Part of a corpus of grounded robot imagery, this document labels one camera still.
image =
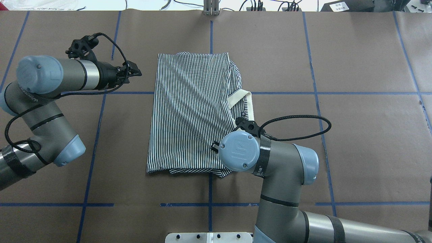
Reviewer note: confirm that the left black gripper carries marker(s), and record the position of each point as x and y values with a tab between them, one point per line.
108	76

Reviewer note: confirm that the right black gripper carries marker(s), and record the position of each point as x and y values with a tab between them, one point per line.
214	146

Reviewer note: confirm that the navy white striped polo shirt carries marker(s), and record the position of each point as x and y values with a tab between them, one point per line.
197	99

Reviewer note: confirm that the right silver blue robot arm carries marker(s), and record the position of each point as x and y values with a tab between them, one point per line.
285	168

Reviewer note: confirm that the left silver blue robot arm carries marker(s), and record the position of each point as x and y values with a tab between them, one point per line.
39	134

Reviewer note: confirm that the clear plastic bag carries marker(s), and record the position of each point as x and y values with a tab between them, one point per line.
41	5

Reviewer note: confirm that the black box with label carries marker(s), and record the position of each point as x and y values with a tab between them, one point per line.
349	6

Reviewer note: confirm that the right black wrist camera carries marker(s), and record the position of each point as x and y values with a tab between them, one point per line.
249	126

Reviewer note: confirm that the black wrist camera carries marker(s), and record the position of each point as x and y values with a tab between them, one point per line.
249	126
83	48

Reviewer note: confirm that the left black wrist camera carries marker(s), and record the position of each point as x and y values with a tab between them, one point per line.
83	48

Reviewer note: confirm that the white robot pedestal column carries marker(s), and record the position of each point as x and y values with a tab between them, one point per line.
210	237

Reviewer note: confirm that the aluminium frame post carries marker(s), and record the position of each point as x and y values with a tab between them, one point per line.
211	7

